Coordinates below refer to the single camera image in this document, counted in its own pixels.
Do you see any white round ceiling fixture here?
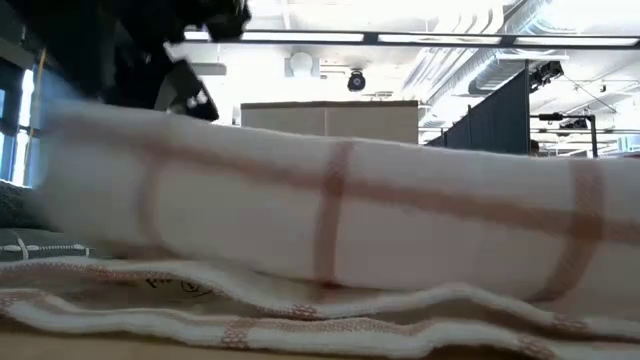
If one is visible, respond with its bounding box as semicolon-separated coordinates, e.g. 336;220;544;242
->
283;51;321;80

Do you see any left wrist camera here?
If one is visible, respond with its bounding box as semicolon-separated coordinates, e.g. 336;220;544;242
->
204;0;251;42

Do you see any dark grey room divider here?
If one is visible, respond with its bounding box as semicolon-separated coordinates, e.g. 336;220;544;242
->
427;69;531;156

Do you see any white towel with red checks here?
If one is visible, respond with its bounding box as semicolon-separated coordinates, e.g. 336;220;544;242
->
0;99;640;360

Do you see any cardboard box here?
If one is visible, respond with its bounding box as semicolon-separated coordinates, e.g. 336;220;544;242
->
240;100;419;146

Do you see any black metal stand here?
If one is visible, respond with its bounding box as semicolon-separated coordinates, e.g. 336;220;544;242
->
529;112;599;159

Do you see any black overhead light bar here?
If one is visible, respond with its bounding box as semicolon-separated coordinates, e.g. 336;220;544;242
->
182;28;640;51

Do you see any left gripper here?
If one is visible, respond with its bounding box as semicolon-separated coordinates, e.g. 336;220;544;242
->
104;0;220;122

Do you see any black equipment on pole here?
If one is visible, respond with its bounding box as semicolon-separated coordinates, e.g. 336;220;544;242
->
528;60;565;94

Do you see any grey towel with white checks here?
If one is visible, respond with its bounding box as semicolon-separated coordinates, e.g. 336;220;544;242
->
0;228;96;262

